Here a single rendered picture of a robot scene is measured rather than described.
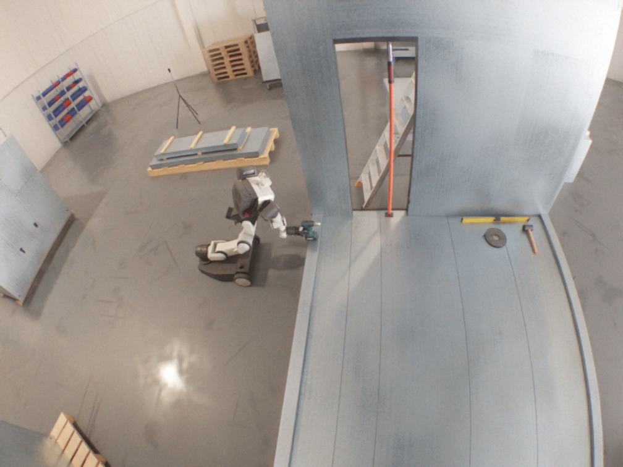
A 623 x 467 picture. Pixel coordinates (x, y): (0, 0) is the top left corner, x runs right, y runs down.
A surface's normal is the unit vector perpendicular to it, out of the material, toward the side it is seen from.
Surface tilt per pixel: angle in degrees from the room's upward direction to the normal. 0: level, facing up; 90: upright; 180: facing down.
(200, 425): 0
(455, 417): 0
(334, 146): 90
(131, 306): 0
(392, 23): 90
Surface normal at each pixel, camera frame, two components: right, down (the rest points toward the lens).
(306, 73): -0.12, 0.78
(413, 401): -0.15, -0.62
